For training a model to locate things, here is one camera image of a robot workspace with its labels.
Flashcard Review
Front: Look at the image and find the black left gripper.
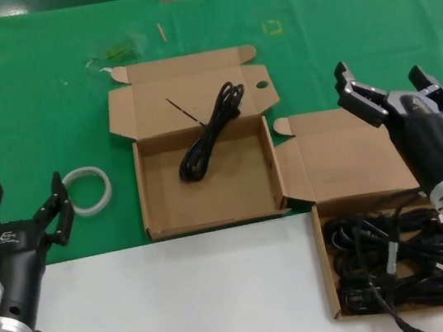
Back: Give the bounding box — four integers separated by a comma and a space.
0, 169, 92, 332

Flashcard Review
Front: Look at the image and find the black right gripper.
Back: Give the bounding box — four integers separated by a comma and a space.
330, 45, 443, 208

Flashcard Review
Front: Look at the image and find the black power cord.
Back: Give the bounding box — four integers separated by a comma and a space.
164, 79, 258, 186
335, 262, 443, 320
393, 202, 443, 276
321, 210, 393, 268

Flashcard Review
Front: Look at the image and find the large empty cardboard box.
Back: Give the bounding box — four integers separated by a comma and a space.
100, 40, 299, 246

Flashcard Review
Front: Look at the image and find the clear tape roll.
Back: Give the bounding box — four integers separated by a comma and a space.
59, 162, 117, 221

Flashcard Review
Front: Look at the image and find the green table cloth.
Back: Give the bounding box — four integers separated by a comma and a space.
0, 0, 443, 274

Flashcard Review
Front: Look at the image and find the cardboard box holding cords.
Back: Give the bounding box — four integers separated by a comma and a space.
270, 92, 443, 327

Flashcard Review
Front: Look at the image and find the black cable with silver connector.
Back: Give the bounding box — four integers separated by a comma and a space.
351, 216, 431, 332

